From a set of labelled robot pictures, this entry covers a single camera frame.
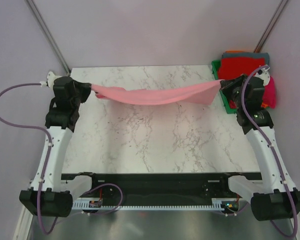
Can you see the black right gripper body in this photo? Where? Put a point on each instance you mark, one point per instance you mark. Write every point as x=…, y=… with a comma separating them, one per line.
x=236, y=97

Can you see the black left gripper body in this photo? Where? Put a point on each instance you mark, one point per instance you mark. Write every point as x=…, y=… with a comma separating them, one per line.
x=76, y=103

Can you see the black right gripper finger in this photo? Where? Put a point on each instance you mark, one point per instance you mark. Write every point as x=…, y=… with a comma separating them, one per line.
x=229, y=89
x=233, y=82

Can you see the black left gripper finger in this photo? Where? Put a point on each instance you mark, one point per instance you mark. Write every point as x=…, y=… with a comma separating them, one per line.
x=82, y=86
x=84, y=94

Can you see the pink t-shirt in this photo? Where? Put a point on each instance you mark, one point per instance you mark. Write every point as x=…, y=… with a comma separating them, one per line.
x=202, y=93

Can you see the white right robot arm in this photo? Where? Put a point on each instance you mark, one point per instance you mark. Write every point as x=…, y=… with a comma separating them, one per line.
x=277, y=197

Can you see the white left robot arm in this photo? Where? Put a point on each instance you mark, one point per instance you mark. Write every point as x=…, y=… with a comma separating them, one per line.
x=47, y=195

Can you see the orange t-shirt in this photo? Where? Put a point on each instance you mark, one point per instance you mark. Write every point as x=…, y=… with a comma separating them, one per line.
x=264, y=105

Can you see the red t-shirt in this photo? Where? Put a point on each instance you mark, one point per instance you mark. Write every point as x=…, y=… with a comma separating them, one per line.
x=248, y=65

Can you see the magenta t-shirt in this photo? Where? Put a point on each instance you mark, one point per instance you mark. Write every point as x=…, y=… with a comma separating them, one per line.
x=269, y=96

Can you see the green plastic bin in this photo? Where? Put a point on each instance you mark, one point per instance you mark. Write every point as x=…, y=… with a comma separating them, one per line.
x=218, y=68

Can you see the grey t-shirt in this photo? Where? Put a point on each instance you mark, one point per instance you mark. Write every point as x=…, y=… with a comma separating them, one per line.
x=254, y=55

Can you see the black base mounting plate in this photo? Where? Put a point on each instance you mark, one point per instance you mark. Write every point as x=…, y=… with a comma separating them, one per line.
x=158, y=189

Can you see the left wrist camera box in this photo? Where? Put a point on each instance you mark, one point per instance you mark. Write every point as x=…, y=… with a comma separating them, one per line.
x=62, y=86

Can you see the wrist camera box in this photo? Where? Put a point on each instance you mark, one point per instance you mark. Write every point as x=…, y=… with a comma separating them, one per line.
x=257, y=84
x=62, y=86

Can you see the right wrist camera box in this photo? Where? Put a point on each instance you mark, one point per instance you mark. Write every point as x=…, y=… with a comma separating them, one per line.
x=257, y=84

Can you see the right aluminium frame post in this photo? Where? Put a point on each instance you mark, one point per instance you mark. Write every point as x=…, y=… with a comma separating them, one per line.
x=271, y=25

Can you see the aluminium frame post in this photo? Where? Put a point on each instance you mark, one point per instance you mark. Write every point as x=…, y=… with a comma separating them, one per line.
x=48, y=35
x=271, y=25

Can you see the white slotted cable duct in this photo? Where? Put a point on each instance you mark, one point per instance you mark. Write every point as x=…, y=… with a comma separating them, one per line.
x=91, y=204

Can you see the left aluminium frame post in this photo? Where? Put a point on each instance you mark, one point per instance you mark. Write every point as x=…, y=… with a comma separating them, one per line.
x=48, y=35

